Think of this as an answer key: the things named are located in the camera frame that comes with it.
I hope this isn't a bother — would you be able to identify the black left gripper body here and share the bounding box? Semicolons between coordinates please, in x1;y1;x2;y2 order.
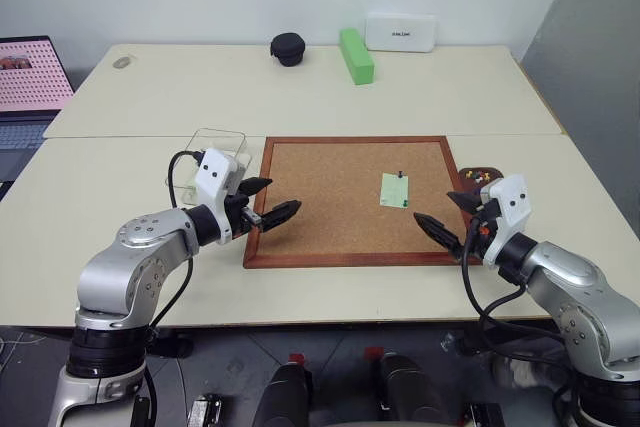
222;191;263;239

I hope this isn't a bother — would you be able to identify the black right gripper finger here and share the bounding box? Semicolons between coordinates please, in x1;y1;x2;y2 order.
413;212;466;262
445;190;483;216

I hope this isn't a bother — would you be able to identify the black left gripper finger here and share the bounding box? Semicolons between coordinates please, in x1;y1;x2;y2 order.
259;199;303;234
238;176;274;198

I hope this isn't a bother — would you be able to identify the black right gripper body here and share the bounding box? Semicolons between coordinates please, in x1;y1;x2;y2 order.
461;198;502;264

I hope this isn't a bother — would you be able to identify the wood-framed cork board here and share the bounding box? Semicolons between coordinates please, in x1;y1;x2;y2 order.
242;135;485;270

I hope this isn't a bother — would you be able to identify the green paper note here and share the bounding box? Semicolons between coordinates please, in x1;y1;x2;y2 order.
379;172;412;209

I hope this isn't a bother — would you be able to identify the brown oval dish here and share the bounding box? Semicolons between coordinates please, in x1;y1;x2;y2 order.
456;164;504;194

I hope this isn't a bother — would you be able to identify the clear plastic box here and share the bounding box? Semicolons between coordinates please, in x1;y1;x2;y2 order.
166;127;250;209

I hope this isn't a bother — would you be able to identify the black round zip case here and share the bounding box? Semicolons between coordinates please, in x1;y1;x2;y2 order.
269;32;307;69

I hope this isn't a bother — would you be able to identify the dark rounded shape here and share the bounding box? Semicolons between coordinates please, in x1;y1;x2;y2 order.
375;353;447;427
251;360;315;427

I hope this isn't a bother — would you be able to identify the green rectangular block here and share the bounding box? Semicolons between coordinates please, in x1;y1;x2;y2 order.
338;27;377;87

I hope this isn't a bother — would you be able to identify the white rectangular box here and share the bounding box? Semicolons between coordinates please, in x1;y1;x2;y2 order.
364;12;438;54

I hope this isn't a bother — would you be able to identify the open laptop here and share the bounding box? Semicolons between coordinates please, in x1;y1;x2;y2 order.
0;36;77;188

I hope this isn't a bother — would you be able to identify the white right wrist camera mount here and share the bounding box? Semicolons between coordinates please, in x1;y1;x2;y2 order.
481;173;531;266

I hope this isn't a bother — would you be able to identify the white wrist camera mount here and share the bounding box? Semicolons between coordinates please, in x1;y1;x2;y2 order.
193;147;242;244
481;173;531;266

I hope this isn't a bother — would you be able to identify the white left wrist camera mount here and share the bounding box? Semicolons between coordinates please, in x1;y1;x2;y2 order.
193;147;242;244

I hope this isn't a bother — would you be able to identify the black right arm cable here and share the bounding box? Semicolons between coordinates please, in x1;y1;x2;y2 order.
459;219;569;351

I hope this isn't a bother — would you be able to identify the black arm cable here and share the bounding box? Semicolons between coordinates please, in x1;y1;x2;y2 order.
144;148;207;348
459;219;569;351

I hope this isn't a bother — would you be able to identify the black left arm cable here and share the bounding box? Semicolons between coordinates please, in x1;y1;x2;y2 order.
144;148;207;348

